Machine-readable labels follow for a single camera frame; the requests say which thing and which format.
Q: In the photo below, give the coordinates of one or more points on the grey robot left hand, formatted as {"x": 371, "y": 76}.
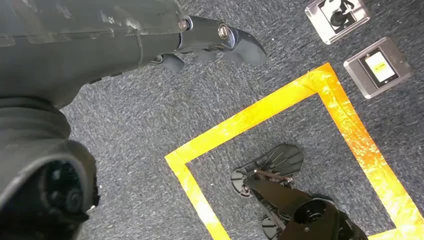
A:
{"x": 82, "y": 39}

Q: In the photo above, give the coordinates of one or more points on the robot left arm ribbed sleeve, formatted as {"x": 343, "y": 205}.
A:
{"x": 33, "y": 132}

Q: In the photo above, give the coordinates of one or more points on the yellow floor marking tape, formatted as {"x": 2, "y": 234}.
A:
{"x": 248, "y": 116}

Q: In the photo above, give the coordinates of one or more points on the metal floor socket with plug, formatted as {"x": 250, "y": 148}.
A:
{"x": 323, "y": 33}

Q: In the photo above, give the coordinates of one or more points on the black robot leg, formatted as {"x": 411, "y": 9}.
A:
{"x": 281, "y": 198}

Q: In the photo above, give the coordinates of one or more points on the metal floor socket yellow label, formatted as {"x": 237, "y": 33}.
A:
{"x": 377, "y": 66}

